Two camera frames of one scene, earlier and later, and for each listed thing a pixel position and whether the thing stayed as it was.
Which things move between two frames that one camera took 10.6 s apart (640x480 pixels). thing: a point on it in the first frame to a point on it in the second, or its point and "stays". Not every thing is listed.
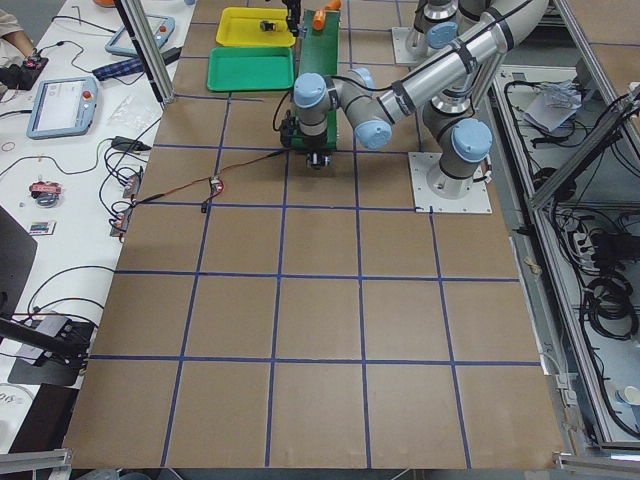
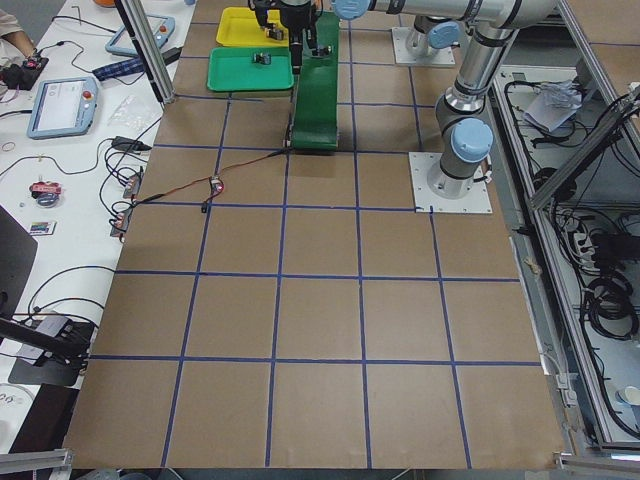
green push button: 317,160 to 322,51
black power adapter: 126,143 stays
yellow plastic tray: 249,26 stays
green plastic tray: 244,68 stays
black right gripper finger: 293,16 to 300,21
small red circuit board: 216,186 stays
